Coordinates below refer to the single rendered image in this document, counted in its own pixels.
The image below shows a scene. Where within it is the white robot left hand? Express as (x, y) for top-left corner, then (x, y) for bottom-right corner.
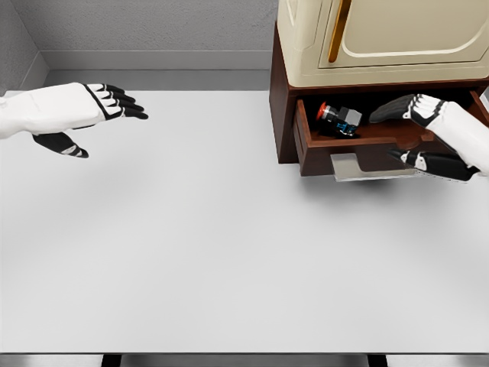
(25, 82), (150, 160)

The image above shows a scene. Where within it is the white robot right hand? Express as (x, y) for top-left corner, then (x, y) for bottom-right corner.
(368, 93), (483, 184)

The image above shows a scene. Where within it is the red button switch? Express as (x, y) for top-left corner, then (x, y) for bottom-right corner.
(316, 101), (364, 138)

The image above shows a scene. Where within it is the brown wooden drawer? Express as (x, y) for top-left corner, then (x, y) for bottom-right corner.
(293, 89), (489, 178)

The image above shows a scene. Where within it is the cream appliance with door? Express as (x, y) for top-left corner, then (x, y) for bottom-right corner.
(275, 0), (489, 89)

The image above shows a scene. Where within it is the brown wooden cabinet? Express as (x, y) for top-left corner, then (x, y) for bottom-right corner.
(268, 21), (489, 166)

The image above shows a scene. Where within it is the silver drawer handle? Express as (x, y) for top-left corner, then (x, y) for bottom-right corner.
(329, 152), (435, 183)

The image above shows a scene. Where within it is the gold door handle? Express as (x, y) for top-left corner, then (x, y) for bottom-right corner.
(327, 0), (352, 64)

